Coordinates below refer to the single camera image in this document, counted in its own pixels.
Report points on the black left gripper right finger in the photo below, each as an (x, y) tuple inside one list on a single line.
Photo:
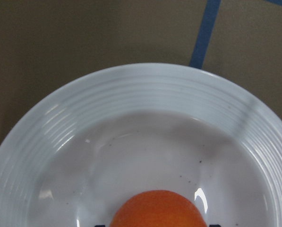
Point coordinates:
[(214, 225)]

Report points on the orange fruit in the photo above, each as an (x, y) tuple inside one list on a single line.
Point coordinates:
[(158, 208)]

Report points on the white round plate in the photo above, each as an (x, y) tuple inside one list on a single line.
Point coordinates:
[(88, 147)]

